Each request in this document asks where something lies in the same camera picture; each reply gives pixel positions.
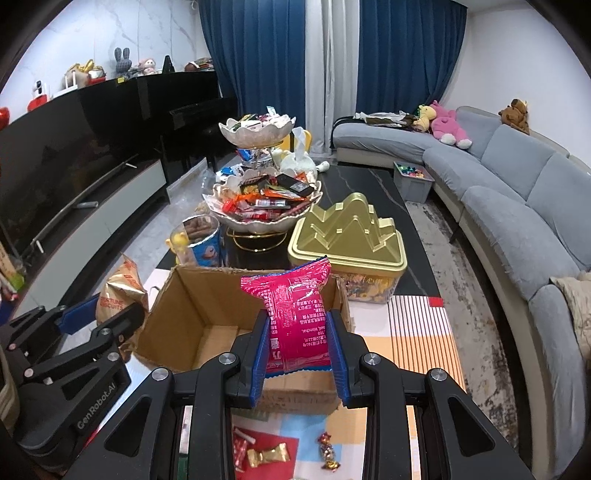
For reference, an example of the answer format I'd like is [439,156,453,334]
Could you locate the brown striped wrapped candy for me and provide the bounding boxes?
[318,432,341,472]

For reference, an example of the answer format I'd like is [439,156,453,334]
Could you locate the gold small snack packet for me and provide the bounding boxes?
[246,442,290,468]

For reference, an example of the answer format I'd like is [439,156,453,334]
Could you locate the blue snack can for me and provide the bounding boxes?
[183,214,221,267]

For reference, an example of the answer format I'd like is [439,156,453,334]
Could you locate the grey tv cabinet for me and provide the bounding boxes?
[12,160,166,317]

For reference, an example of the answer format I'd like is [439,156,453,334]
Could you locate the blue curtains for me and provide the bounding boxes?
[198,1,468,132]

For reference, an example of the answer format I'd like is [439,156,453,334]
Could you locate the red snack packet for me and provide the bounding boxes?
[232,427,256,473]

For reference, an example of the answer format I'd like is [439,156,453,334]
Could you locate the red heart balloon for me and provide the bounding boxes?
[0,107,10,130]

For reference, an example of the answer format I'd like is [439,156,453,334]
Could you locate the grey bunny plush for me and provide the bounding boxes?
[114,47,132,78]

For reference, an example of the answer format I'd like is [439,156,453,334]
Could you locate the gold fortune biscuits packet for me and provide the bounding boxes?
[95,255,148,363]

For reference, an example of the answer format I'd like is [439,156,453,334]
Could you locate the pink plush toy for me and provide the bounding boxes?
[431,100,472,150]

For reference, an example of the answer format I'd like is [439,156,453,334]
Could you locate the brown plush toy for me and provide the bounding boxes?
[498,99,530,135]

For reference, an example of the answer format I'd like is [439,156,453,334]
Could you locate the tiered white snack stand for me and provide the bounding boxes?
[202,106,329,251]

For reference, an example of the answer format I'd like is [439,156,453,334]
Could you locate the beige blanket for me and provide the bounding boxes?
[551,271,591,365]

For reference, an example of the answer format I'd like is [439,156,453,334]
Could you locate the yellow plush toy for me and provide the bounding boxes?
[412,105,437,133]

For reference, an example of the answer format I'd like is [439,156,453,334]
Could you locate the grey curved sofa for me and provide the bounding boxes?
[332,106,590,479]

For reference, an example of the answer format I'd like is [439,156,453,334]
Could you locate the grey storage bin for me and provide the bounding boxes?
[394,161,435,203]

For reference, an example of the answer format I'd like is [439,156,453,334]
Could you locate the gold mountain lid tin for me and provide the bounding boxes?
[287,192,408,304]

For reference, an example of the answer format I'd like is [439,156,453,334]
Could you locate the brown cardboard box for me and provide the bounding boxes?
[134,266,341,415]

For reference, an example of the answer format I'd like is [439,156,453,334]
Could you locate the magenta snack packet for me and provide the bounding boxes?
[240,257,332,376]

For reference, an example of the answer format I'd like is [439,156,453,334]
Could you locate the black television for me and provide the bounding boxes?
[1,71,236,254]

